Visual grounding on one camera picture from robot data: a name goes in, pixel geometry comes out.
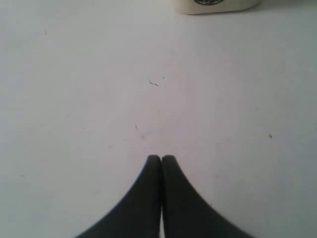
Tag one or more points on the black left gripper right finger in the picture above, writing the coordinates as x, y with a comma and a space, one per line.
185, 213

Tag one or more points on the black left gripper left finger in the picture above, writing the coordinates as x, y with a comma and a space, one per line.
138, 213

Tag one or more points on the cream bin with circle mark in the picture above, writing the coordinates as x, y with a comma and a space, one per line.
191, 7

